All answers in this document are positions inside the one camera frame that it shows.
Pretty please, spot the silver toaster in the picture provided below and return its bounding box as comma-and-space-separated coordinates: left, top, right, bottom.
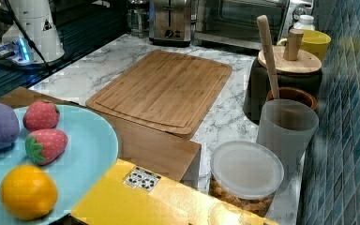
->
149, 0, 191, 47

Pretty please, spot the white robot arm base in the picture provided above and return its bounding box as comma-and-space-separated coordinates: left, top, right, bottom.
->
0, 0, 65, 66

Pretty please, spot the stainless toaster oven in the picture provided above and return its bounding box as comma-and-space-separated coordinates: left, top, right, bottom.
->
194, 0, 314, 50

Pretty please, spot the bamboo cutting board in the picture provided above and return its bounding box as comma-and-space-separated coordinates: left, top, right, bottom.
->
86, 51, 233, 139

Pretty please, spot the snack jar with clear lid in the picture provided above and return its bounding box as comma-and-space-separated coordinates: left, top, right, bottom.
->
209, 141, 284, 217

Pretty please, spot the light blue plate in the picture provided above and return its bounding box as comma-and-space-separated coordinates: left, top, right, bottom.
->
0, 105, 118, 225

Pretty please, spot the yellow cardboard box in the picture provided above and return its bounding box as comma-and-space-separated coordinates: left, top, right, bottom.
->
70, 159, 278, 225

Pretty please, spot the glass jar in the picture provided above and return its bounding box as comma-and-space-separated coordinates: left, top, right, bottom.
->
127, 0, 149, 38

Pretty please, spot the frosted grey plastic cup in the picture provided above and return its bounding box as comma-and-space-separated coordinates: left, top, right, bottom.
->
257, 98, 319, 193

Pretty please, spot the brown ceramic bowl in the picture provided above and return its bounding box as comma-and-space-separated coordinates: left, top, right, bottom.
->
263, 87, 318, 111

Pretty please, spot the wooden pestle stick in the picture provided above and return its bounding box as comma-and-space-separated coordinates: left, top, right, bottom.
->
257, 15, 279, 99

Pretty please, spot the upper plush strawberry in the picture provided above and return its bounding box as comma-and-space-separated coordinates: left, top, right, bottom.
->
22, 100, 60, 131

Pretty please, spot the plush strawberry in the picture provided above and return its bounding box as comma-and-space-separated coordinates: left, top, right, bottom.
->
25, 128, 68, 165
22, 100, 60, 131

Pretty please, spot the lower plush strawberry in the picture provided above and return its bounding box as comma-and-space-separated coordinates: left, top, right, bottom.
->
25, 128, 68, 165

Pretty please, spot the yellow mug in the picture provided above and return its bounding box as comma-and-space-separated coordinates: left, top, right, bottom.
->
277, 29, 331, 61

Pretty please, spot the white bottle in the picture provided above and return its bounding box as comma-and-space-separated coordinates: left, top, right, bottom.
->
293, 15, 315, 30

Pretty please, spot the orange toy fruit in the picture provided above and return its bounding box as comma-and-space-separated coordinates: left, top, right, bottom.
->
0, 165, 58, 220

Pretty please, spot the black cable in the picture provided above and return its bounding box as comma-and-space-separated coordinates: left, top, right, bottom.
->
3, 0, 53, 71

